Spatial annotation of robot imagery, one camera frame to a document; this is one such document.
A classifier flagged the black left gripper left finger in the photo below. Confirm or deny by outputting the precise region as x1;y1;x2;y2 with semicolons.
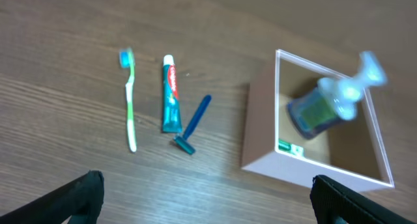
1;171;104;224

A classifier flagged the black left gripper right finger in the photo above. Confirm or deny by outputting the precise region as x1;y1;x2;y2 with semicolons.
309;175;414;224

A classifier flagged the blue foam pump bottle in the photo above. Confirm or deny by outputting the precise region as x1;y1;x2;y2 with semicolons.
287;51;387;140

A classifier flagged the blue disposable razor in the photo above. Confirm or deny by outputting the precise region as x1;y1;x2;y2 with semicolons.
173;94;212;155

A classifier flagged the teal Colgate toothpaste tube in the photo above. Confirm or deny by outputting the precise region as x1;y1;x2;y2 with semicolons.
162;55;182;133

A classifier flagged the green white toothbrush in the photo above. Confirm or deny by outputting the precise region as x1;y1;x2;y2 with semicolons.
119;48;137;153

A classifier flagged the white cardboard box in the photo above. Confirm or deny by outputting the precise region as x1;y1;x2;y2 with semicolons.
241;49;395;192

